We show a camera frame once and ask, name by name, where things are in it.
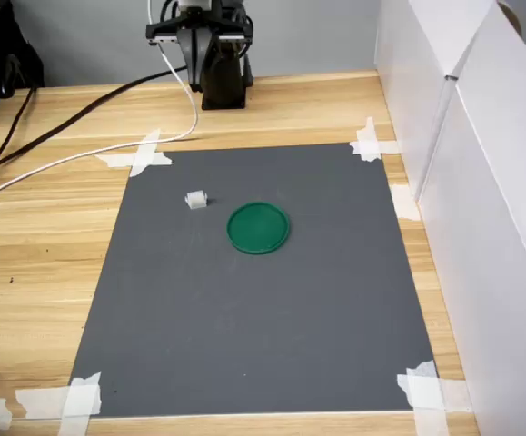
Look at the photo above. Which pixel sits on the black bag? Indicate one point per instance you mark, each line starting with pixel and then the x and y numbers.
pixel 3 54

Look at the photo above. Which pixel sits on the small white plastic terminal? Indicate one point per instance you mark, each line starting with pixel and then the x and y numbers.
pixel 197 200

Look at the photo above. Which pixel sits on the round green lid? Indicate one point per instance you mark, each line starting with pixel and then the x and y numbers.
pixel 258 228

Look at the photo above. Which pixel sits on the white partition panel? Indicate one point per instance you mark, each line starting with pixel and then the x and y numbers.
pixel 408 68
pixel 494 227

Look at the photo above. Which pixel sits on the dark grey mat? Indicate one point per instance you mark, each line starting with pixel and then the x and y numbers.
pixel 253 318

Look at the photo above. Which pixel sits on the tan round object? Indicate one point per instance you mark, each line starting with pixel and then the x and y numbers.
pixel 512 18

